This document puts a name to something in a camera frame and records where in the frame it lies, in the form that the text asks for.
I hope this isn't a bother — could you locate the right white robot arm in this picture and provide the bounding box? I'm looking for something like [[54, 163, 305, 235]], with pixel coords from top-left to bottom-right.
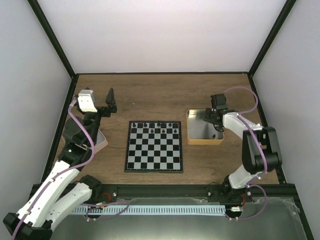
[[203, 93, 282, 202]]

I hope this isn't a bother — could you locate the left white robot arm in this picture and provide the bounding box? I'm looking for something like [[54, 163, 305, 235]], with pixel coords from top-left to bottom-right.
[[3, 88, 117, 240]]

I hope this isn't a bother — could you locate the yellow tin of black pieces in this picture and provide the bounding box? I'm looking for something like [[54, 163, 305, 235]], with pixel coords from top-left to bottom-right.
[[186, 109, 225, 146]]

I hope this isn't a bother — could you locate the pink tin of white pieces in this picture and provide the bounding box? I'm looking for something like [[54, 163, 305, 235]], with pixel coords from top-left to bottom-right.
[[84, 129, 108, 154]]

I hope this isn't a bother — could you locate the black and white chessboard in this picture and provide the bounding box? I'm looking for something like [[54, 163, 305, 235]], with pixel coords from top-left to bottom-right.
[[124, 120, 184, 173]]

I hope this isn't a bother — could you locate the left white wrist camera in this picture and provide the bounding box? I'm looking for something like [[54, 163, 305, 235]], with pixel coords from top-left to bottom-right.
[[75, 89, 98, 114]]

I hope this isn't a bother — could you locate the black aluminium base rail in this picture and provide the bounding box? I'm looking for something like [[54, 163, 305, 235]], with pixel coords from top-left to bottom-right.
[[101, 183, 222, 201]]

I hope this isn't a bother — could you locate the light blue slotted cable duct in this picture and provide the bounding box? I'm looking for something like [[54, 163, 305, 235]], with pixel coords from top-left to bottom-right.
[[70, 205, 226, 217]]

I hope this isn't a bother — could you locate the black cage frame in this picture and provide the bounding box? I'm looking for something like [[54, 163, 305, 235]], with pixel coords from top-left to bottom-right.
[[28, 0, 314, 240]]

